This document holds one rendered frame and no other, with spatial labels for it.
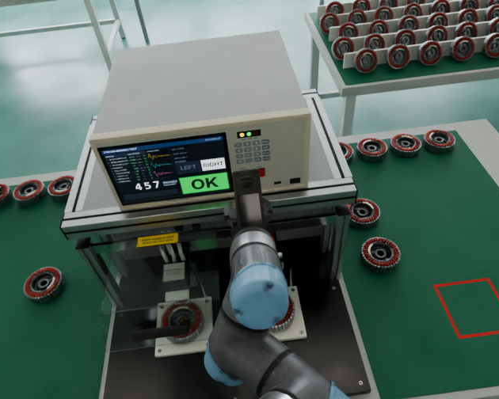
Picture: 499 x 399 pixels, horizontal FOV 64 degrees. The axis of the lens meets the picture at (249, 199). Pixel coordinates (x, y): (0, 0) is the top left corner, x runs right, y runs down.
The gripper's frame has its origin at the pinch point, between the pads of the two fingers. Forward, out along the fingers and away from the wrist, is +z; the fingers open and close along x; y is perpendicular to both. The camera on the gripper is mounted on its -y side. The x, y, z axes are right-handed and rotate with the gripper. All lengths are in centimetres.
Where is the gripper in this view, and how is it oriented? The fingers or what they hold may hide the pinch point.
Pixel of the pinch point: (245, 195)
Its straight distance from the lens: 82.6
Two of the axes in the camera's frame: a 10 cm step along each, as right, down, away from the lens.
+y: 1.1, 9.3, 3.6
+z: -0.6, -3.6, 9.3
